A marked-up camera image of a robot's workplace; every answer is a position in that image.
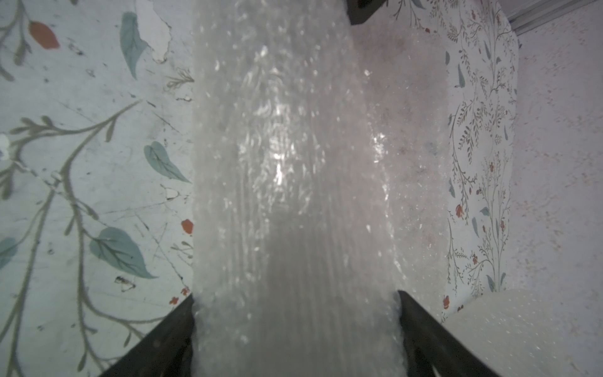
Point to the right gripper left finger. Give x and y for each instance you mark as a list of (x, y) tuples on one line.
[(166, 351)]

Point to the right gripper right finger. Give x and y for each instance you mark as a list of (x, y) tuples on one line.
[(431, 349)]

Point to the clear bubble wrap sheet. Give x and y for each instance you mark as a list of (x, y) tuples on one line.
[(320, 190), (529, 333)]

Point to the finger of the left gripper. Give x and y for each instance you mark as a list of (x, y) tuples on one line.
[(359, 11)]

